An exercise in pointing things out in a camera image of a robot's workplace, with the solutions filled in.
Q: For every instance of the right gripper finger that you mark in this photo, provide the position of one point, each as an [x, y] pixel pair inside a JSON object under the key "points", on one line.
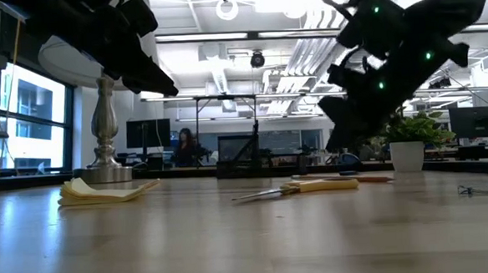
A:
{"points": [[373, 121], [339, 121]]}

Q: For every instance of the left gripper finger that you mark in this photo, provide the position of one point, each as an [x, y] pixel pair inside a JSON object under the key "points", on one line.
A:
{"points": [[140, 71]]}

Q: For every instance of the small dark binder clip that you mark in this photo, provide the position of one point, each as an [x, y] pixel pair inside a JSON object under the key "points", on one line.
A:
{"points": [[464, 190]]}

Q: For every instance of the yellow sticky note pad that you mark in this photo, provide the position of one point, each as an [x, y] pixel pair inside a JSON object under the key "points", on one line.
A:
{"points": [[92, 197]]}

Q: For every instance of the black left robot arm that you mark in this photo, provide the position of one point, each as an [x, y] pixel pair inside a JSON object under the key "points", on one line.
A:
{"points": [[40, 9]]}

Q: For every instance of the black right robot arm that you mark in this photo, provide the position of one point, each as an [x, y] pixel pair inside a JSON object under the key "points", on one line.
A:
{"points": [[450, 4]]}

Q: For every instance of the black mesh desk organizer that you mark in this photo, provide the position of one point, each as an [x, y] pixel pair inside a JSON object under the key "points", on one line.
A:
{"points": [[246, 170]]}

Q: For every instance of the green plant white pot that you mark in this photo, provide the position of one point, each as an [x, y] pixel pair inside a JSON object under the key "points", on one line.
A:
{"points": [[407, 157]]}

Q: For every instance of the black computer monitor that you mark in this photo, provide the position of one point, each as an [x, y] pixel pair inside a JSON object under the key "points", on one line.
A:
{"points": [[147, 133], [476, 122]]}

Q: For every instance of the white shade silver table lamp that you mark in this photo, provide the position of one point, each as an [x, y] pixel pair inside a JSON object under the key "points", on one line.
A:
{"points": [[103, 127]]}

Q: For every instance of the overhead LED light bar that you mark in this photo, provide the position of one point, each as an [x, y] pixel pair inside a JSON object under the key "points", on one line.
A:
{"points": [[201, 37]]}

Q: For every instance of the person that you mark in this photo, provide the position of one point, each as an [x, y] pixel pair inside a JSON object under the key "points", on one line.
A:
{"points": [[186, 150]]}

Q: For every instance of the black rig camera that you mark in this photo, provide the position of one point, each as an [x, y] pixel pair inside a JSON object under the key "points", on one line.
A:
{"points": [[440, 83]]}

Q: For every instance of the black background rig frame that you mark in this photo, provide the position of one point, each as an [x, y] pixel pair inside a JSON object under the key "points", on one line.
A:
{"points": [[225, 97]]}

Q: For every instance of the black hanging camera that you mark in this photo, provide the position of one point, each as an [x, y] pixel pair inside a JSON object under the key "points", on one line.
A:
{"points": [[258, 59]]}

